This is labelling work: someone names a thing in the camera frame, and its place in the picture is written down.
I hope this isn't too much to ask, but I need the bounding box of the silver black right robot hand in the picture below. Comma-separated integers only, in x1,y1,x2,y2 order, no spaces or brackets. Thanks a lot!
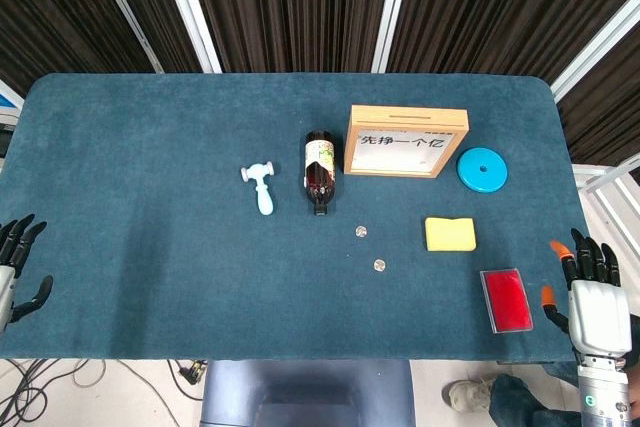
540,227,633,358

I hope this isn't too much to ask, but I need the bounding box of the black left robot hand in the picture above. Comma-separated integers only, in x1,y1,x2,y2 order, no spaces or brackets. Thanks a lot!
0,213,54,334

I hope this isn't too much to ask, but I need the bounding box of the red pad clear case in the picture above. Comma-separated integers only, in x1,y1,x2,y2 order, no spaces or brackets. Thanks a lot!
479,267,534,335

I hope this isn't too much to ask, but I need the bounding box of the teal table cloth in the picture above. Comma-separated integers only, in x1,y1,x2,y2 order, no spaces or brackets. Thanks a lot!
0,71,601,363

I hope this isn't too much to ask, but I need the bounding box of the beige shoe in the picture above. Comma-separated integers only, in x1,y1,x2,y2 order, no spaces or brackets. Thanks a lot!
446,377,496,414

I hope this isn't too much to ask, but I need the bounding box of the yellow sponge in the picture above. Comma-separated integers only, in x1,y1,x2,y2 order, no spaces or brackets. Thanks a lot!
424,217,478,252

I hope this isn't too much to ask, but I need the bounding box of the blue round disc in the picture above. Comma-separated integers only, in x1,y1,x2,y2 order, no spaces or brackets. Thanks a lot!
455,147,509,194

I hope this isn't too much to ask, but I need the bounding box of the white blue panel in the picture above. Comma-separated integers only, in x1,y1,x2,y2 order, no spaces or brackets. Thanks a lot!
0,78,25,123

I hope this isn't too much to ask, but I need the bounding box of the light blue toy hammer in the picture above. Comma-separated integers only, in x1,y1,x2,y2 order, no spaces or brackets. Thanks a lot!
240,161,276,218

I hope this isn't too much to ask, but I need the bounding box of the grey-blue robot torso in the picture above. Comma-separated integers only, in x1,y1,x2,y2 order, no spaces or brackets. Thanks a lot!
199,359,417,427

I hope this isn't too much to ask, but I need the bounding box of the brown glass bottle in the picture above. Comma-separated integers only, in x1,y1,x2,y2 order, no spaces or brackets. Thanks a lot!
302,130,337,217

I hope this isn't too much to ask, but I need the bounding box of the black floor cable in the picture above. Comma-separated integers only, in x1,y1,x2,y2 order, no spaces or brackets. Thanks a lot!
0,359,51,427

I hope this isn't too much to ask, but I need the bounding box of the aluminium profile frame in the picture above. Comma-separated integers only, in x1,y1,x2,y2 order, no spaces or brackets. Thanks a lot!
572,154,640,248

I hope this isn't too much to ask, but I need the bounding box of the black power plug with cord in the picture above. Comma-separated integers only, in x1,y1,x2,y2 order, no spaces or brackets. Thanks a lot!
167,359,208,402

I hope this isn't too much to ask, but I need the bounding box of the white metal frame post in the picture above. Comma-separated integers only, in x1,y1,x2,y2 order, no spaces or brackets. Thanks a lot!
549,0,640,102
84,0,165,74
370,0,417,74
153,0,224,74

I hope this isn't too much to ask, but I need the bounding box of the wooden coin box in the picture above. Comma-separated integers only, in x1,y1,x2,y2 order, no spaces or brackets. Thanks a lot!
342,104,471,179

